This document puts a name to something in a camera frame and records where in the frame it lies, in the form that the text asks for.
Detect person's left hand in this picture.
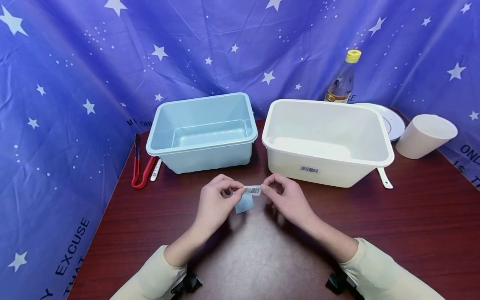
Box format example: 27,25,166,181
193,174,245,238

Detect person's right hand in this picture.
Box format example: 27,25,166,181
260,173,319,228

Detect light blue paper piece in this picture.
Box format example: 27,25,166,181
232,192,255,214

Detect person's left forearm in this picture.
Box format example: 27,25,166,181
110,219,222,300

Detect person's right forearm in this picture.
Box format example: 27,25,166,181
304,215,447,300

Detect white spoon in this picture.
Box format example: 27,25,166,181
377,167,394,190
150,158,163,182

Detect white plastic basin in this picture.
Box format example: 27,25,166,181
262,99,395,188

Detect light blue plastic basin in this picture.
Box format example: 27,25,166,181
145,92,259,175

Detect black wrist band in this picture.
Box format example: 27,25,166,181
170,272,203,298
325,272,363,300

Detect red kitchen tongs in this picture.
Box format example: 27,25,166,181
131,133,158,190

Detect white plate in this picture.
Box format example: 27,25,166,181
350,102,406,142

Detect clear bottle with yellow cap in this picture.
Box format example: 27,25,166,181
324,49,363,104

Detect white plastic cup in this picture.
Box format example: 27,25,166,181
395,114,459,160

